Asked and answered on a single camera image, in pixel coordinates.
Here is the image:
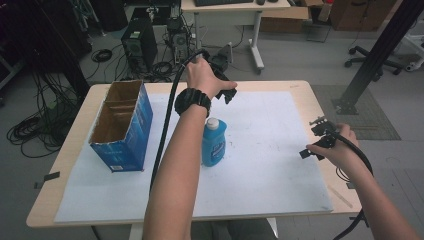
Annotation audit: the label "person's right hand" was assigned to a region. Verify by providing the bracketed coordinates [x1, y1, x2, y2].
[305, 123, 363, 173]

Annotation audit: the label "grey floor mat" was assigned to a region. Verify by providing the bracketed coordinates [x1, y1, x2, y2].
[311, 84, 402, 142]

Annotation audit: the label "white table mat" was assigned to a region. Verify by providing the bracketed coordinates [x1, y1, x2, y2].
[54, 90, 334, 224]

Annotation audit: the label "open computer case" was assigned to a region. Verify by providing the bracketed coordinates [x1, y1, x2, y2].
[166, 16, 191, 65]

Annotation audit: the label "coiled black cable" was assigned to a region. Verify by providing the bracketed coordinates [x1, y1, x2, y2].
[90, 48, 113, 63]

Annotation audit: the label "black office chair base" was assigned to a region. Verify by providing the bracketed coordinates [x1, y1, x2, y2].
[344, 45, 404, 76]

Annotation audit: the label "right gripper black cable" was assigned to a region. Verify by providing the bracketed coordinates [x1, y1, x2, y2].
[328, 131, 374, 240]

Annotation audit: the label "blue cardboard box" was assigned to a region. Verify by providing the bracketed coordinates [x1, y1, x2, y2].
[88, 79, 154, 173]

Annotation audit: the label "blue bottle with white cap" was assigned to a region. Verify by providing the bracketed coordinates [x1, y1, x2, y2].
[201, 117, 228, 168]

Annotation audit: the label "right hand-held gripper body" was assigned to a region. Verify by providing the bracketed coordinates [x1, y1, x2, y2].
[318, 129, 338, 150]

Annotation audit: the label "black computer tower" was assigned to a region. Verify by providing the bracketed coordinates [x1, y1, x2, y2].
[120, 17, 158, 73]

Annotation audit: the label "black keyboard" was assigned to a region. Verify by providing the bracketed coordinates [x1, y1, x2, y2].
[194, 0, 254, 8]

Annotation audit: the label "person's legs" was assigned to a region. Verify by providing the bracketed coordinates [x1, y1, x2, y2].
[191, 218, 278, 240]

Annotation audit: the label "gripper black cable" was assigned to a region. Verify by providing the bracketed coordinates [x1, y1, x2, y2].
[148, 49, 208, 193]
[328, 131, 374, 240]

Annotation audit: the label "person's left hand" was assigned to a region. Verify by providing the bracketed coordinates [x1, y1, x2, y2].
[185, 58, 238, 98]

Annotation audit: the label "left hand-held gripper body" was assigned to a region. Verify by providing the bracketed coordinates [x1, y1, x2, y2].
[194, 42, 234, 83]

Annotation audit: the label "bundle of black floor cables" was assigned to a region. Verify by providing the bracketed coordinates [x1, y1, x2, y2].
[6, 71, 82, 159]

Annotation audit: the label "large brown cardboard box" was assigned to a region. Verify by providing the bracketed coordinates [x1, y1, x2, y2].
[329, 0, 398, 33]

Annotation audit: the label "pale tape strip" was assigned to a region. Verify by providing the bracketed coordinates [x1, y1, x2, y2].
[328, 184, 354, 209]

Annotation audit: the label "black metal stand post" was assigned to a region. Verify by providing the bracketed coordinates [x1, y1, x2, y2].
[331, 0, 424, 116]

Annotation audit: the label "black tape strip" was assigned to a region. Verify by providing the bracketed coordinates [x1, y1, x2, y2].
[33, 171, 61, 190]

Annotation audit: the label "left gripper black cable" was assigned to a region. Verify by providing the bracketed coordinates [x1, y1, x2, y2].
[148, 49, 208, 193]

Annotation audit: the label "flat brown cardboard box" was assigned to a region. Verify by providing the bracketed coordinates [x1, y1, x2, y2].
[259, 6, 310, 34]

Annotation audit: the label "white desk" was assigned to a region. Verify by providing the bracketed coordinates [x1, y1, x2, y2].
[180, 0, 292, 75]

